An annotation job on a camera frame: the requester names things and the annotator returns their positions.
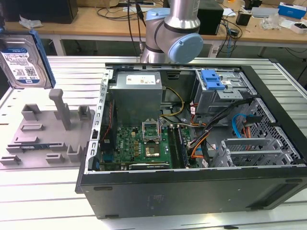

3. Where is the hard disk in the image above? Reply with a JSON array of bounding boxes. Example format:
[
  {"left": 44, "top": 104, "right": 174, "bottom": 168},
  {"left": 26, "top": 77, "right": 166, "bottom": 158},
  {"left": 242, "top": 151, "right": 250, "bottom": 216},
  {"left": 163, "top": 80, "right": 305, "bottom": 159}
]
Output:
[{"left": 0, "top": 28, "right": 57, "bottom": 90}]

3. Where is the wooden desk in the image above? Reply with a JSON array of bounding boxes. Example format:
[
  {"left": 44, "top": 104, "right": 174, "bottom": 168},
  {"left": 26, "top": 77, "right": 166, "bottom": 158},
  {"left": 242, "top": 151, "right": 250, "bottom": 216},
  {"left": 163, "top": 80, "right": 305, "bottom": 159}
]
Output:
[{"left": 0, "top": 6, "right": 307, "bottom": 48}]

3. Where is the large black box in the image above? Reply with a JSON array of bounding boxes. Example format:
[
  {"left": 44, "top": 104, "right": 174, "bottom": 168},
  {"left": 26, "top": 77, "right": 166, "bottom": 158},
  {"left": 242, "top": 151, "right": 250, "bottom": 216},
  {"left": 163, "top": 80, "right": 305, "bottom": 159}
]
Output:
[{"left": 0, "top": 0, "right": 79, "bottom": 24}]

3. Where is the yellow wire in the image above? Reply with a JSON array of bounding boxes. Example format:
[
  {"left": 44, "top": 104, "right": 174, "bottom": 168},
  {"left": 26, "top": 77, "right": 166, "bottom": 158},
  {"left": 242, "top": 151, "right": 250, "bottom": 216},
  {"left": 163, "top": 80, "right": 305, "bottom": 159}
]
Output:
[{"left": 160, "top": 86, "right": 185, "bottom": 118}]

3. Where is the grey optical drive cage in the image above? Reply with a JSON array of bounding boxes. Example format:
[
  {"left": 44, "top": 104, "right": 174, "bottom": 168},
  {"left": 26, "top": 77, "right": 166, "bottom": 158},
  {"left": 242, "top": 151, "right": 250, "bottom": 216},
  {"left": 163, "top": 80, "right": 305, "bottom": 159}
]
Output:
[{"left": 193, "top": 69, "right": 255, "bottom": 120}]

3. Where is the metal socket cover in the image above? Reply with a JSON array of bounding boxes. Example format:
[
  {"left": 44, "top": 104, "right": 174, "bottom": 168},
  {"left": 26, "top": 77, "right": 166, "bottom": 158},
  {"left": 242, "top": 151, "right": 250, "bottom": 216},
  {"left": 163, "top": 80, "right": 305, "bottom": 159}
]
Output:
[{"left": 142, "top": 120, "right": 161, "bottom": 144}]

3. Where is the white box with black insert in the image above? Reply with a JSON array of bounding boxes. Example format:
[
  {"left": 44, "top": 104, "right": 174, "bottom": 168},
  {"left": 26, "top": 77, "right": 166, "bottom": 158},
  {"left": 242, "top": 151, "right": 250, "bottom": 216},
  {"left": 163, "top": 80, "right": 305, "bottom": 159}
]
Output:
[{"left": 291, "top": 21, "right": 307, "bottom": 34}]

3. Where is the installed RAM stick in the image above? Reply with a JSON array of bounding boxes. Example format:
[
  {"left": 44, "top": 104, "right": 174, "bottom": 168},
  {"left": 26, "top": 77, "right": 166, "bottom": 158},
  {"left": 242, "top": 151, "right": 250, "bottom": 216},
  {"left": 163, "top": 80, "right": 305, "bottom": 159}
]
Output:
[{"left": 177, "top": 126, "right": 188, "bottom": 168}]

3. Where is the blue data wire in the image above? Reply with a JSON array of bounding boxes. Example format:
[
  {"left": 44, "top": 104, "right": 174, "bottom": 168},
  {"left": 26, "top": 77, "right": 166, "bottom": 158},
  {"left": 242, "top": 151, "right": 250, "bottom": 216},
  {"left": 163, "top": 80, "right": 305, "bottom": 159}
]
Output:
[{"left": 231, "top": 114, "right": 262, "bottom": 139}]

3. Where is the orange wire bundle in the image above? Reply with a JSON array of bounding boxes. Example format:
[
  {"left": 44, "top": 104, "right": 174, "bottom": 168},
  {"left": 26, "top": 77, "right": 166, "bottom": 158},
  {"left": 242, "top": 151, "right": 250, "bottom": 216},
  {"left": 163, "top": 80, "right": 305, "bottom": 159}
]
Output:
[{"left": 188, "top": 128, "right": 212, "bottom": 160}]

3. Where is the black graphics card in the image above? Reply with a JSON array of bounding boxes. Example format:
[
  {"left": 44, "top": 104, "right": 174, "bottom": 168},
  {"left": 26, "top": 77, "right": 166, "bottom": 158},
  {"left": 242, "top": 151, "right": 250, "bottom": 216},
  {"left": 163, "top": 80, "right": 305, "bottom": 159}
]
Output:
[{"left": 129, "top": 162, "right": 170, "bottom": 171}]

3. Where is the small black box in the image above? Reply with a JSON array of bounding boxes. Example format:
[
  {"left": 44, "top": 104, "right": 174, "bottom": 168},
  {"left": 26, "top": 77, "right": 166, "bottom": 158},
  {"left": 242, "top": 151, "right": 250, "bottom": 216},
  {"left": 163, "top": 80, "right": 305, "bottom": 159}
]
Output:
[{"left": 236, "top": 11, "right": 252, "bottom": 26}]

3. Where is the blue and white box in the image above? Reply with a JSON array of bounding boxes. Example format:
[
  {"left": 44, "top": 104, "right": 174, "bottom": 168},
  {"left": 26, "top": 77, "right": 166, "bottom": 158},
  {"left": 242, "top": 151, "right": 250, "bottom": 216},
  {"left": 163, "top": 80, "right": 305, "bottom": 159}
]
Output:
[{"left": 278, "top": 1, "right": 307, "bottom": 20}]

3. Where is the grey power supply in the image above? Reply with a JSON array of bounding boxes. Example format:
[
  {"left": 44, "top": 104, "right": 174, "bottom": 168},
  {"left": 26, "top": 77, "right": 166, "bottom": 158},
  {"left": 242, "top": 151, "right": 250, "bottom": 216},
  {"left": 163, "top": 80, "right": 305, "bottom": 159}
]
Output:
[{"left": 109, "top": 71, "right": 164, "bottom": 120}]

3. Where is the orange power wire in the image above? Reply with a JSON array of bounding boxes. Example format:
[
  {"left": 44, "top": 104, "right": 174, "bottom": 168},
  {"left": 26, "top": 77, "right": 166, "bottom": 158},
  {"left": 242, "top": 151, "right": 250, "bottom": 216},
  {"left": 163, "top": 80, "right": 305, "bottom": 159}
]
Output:
[{"left": 242, "top": 121, "right": 252, "bottom": 139}]

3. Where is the CPU socket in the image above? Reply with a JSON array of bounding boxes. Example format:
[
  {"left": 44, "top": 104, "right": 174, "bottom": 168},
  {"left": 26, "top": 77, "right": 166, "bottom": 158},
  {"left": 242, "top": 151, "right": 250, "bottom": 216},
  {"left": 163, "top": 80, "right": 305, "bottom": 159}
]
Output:
[{"left": 143, "top": 143, "right": 164, "bottom": 159}]

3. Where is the black speaker box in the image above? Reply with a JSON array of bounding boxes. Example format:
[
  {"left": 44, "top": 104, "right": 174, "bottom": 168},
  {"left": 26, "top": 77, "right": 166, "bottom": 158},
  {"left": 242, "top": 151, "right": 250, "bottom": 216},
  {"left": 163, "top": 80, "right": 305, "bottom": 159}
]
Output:
[{"left": 197, "top": 4, "right": 225, "bottom": 36}]

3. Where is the black PC case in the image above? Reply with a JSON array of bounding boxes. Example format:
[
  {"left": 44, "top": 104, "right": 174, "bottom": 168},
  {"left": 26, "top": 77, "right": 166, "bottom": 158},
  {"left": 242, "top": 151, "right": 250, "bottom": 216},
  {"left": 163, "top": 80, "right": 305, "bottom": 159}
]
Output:
[{"left": 75, "top": 58, "right": 307, "bottom": 220}]

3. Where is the flat silver device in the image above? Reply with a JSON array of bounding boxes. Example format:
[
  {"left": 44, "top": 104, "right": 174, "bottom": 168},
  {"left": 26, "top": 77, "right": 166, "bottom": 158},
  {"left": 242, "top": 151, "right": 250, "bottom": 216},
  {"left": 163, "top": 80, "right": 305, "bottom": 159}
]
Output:
[{"left": 250, "top": 6, "right": 280, "bottom": 18}]

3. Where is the clear plastic wrap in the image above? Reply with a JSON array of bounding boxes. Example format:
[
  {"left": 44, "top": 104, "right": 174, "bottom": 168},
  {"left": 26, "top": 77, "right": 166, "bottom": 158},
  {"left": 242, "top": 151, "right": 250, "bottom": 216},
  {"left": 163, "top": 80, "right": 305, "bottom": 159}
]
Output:
[{"left": 261, "top": 14, "right": 281, "bottom": 31}]

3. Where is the grey disk bay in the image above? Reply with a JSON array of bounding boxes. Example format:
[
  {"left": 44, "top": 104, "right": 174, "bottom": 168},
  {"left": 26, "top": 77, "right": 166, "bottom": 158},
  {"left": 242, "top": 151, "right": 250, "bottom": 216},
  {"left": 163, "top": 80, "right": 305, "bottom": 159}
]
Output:
[{"left": 212, "top": 138, "right": 300, "bottom": 168}]

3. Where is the green motherboard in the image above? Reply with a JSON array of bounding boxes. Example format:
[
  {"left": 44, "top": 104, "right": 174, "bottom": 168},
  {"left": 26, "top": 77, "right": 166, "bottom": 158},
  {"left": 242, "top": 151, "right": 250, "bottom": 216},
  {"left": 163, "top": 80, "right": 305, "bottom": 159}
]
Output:
[{"left": 99, "top": 126, "right": 200, "bottom": 171}]

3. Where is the black cable bundle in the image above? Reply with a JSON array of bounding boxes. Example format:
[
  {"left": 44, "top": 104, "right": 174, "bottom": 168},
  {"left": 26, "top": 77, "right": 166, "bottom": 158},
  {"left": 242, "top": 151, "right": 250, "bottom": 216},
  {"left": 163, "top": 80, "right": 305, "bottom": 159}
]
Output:
[{"left": 203, "top": 100, "right": 252, "bottom": 135}]

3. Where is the RAM stick on rack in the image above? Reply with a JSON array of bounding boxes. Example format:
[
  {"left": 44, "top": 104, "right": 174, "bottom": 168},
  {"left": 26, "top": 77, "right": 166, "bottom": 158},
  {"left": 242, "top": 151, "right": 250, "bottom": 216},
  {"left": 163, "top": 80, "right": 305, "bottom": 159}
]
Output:
[{"left": 7, "top": 143, "right": 62, "bottom": 150}]

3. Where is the grey parts rack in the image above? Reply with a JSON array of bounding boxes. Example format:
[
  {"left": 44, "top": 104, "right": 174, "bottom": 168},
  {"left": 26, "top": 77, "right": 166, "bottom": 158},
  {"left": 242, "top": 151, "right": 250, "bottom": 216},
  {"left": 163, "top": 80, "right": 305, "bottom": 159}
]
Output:
[{"left": 0, "top": 88, "right": 95, "bottom": 170}]

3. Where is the crumpled white paper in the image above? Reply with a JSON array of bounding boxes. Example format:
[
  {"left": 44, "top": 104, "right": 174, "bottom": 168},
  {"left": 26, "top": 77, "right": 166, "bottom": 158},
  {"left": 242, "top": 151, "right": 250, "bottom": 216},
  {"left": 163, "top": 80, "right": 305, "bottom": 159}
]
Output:
[{"left": 19, "top": 15, "right": 44, "bottom": 30}]

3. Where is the blue drive cage latch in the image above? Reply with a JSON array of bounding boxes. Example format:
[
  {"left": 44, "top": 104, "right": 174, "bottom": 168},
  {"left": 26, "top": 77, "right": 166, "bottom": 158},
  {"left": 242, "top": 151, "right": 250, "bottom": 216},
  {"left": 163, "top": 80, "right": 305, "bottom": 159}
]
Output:
[{"left": 201, "top": 69, "right": 227, "bottom": 91}]

